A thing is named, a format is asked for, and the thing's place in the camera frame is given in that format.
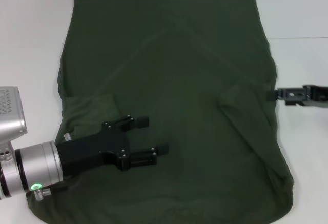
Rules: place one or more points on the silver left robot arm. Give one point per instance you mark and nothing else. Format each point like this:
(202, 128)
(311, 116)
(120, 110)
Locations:
(38, 167)

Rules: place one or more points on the dark green shirt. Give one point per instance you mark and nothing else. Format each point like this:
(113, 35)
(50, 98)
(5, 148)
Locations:
(179, 80)

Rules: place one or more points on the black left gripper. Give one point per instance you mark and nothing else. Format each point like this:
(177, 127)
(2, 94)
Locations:
(87, 152)

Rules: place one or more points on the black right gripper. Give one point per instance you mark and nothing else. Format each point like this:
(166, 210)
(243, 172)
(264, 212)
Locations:
(316, 96)

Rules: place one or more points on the small silver round plug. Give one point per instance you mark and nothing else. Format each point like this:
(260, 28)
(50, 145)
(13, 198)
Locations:
(68, 137)

